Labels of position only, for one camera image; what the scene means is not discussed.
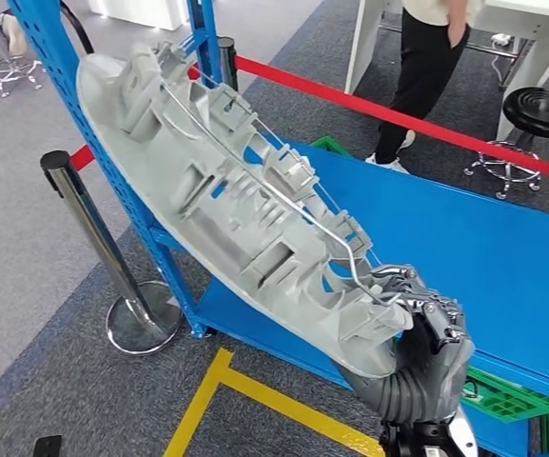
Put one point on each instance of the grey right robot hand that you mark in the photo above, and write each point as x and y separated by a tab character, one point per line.
440	353

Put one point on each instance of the silver plastic wheel hubcap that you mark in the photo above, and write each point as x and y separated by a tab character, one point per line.
197	189

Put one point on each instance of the blue metal shelf rack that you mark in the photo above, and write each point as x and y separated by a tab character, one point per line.
445	252

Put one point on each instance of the yellow floor tape by shelf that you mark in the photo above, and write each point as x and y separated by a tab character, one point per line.
264	394

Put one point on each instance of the long red barrier belt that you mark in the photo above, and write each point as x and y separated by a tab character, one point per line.
397	117

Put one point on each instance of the black round stool chrome base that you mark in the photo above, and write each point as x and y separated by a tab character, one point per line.
540	110

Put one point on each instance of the white power strip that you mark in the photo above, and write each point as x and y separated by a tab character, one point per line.
501	40

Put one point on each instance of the white desk with power strip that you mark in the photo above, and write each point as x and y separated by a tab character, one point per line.
362	44

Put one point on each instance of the white display plinth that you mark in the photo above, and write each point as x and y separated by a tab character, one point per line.
150	12

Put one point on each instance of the chrome swivel chair base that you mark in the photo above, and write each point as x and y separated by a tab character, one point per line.
15	69

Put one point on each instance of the chrome stanchion post round base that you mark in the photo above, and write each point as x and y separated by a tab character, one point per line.
98	233

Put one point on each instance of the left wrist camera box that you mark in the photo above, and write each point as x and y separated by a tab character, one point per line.
48	446

